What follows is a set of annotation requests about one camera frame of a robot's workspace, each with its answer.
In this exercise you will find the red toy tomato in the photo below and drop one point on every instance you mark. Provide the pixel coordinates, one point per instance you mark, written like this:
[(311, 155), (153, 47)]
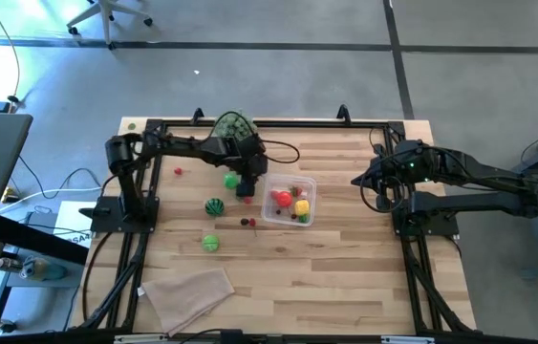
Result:
[(285, 199)]

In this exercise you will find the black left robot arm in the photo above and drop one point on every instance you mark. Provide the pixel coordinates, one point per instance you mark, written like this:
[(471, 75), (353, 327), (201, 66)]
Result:
[(187, 145)]

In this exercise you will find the white office chair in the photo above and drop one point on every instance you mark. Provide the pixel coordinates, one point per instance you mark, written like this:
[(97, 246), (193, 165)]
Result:
[(106, 14)]

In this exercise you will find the green toy pear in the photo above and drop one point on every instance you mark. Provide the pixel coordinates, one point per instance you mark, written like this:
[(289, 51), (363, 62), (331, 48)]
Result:
[(230, 181)]

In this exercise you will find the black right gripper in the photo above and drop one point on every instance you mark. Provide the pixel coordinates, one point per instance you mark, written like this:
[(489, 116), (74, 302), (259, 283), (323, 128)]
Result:
[(388, 177)]

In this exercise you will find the black frame clamp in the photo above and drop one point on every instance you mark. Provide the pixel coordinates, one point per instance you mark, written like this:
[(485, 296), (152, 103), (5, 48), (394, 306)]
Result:
[(346, 116), (199, 116)]

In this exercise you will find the white paper sheet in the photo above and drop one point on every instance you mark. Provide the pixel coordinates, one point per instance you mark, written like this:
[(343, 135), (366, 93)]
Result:
[(70, 224)]

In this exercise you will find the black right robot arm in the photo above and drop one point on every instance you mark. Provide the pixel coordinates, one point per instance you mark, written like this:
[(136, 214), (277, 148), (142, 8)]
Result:
[(479, 172)]

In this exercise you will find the light green toy cabbage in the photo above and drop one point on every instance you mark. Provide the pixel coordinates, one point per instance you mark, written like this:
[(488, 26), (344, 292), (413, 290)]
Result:
[(210, 243)]

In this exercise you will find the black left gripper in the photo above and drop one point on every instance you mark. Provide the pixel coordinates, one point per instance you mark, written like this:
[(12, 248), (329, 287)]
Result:
[(242, 162)]

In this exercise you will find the clear plastic tupperware container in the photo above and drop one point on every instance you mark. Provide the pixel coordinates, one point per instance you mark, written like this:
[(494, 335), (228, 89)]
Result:
[(271, 215)]

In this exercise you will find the black aluminium table frame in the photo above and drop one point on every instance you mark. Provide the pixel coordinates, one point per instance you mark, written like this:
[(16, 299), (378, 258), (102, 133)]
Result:
[(321, 123)]

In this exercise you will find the yellow toy fruit green stem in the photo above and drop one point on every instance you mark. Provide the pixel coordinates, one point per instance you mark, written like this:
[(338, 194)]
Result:
[(302, 207)]

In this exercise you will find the potted green succulent plant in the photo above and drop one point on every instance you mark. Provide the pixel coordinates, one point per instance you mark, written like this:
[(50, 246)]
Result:
[(230, 125)]

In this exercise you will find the white bracket strip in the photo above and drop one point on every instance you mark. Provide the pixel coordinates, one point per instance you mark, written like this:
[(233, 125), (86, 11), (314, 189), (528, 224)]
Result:
[(139, 339), (407, 340)]

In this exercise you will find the beige cloth towel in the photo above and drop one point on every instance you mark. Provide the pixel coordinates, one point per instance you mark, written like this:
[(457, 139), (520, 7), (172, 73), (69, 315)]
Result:
[(187, 296)]

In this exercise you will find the striped toy watermelon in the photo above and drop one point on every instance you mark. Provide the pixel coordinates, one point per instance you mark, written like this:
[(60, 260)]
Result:
[(214, 207)]

